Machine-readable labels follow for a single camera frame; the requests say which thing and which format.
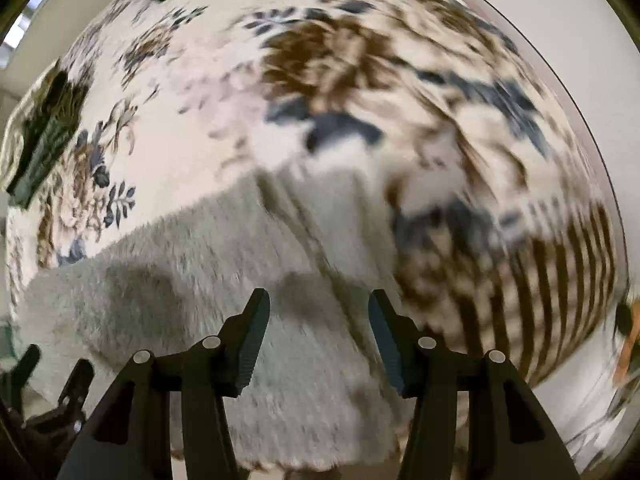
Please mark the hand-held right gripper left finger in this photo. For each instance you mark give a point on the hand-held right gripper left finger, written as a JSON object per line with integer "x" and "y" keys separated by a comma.
{"x": 250, "y": 345}

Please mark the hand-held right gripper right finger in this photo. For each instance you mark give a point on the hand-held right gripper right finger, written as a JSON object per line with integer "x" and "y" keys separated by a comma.
{"x": 389, "y": 345}

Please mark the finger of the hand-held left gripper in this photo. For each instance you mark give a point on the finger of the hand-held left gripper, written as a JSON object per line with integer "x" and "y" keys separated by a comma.
{"x": 75, "y": 385}
{"x": 24, "y": 367}

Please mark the white fluffy towel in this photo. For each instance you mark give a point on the white fluffy towel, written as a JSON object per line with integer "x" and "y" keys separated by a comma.
{"x": 210, "y": 270}

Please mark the dark green folded cloth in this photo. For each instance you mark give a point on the dark green folded cloth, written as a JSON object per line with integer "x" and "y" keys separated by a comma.
{"x": 47, "y": 137}

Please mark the orange and black object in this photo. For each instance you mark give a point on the orange and black object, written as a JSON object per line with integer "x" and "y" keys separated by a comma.
{"x": 629, "y": 332}

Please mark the floral printed blanket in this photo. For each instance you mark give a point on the floral printed blanket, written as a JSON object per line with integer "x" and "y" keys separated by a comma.
{"x": 320, "y": 85}

